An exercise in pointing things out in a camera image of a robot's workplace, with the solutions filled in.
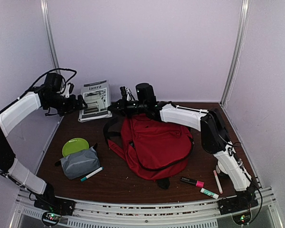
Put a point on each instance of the right aluminium corner post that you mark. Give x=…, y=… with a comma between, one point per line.
x=242, y=27

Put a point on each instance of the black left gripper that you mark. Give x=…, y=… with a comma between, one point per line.
x=72, y=107

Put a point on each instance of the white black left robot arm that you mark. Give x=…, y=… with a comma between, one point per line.
x=54, y=93

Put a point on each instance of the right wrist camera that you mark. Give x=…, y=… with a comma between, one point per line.
x=126, y=94

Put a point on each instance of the green white glue stick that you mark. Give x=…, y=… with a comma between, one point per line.
x=209, y=193

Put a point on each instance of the pink black highlighter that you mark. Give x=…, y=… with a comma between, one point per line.
x=193, y=182

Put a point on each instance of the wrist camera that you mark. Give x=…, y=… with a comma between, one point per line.
x=67, y=90
x=126, y=94

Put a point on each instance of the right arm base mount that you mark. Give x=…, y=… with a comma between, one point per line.
x=235, y=204

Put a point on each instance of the left aluminium corner post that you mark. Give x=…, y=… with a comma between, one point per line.
x=49, y=34

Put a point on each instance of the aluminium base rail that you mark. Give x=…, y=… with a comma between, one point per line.
x=195, y=214

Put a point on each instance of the pink white pen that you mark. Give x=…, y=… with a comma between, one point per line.
x=218, y=182

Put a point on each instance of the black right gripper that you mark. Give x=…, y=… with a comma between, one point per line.
x=122, y=109

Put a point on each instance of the green plate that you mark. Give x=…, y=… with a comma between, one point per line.
x=74, y=145

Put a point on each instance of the grey pencil pouch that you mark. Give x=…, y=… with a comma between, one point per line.
x=80, y=163

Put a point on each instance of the aluminium corner post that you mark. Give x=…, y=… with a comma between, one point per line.
x=49, y=34
x=242, y=27

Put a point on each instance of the teal white marker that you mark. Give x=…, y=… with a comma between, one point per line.
x=91, y=174

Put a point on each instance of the red student backpack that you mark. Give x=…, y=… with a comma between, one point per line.
x=153, y=150

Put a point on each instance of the black white magazine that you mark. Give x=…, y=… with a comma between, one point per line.
x=97, y=97

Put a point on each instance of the white dark bowl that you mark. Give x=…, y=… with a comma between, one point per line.
x=220, y=170

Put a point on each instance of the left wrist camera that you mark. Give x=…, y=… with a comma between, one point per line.
x=67, y=90

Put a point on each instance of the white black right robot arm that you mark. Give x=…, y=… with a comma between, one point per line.
x=214, y=135

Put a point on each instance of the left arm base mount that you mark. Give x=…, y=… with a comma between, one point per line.
x=61, y=206

